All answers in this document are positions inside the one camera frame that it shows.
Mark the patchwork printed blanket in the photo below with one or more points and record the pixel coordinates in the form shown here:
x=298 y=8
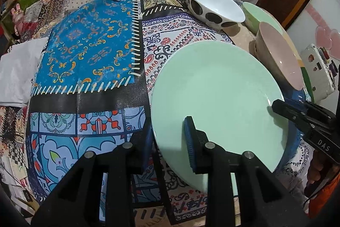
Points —
x=93 y=43

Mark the white bowl with black dots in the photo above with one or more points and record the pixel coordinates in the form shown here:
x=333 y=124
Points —
x=212 y=1

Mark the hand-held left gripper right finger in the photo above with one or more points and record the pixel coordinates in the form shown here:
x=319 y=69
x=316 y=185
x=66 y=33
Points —
x=190 y=144

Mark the white appliance with stickers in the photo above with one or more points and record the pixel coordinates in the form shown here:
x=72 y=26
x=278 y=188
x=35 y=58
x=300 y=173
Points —
x=316 y=67

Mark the green bowl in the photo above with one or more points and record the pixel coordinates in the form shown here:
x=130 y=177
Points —
x=255 y=14

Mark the pink bowl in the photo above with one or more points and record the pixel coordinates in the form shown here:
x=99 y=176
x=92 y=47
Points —
x=281 y=56

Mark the pile of papers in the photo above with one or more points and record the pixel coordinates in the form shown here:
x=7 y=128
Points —
x=18 y=189

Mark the pink rabbit toy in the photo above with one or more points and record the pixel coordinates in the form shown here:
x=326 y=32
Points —
x=18 y=13

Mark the grey cloth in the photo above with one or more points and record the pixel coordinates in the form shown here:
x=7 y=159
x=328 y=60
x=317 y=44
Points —
x=290 y=183

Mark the person's right forearm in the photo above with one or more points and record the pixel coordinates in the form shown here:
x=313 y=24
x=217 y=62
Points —
x=326 y=203

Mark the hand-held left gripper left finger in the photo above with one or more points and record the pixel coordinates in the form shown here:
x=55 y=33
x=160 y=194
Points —
x=146 y=155

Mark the person's right hand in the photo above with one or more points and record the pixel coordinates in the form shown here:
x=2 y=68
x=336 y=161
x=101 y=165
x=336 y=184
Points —
x=314 y=173

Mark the green plate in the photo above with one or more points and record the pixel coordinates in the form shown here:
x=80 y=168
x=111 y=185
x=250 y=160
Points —
x=217 y=94

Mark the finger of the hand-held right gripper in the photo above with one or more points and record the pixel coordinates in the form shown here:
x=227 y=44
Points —
x=284 y=109

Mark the white folded cloth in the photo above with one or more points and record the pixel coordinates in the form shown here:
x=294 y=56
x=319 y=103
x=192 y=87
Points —
x=18 y=70

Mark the white sliding door pink print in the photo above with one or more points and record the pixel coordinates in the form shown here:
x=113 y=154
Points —
x=313 y=11

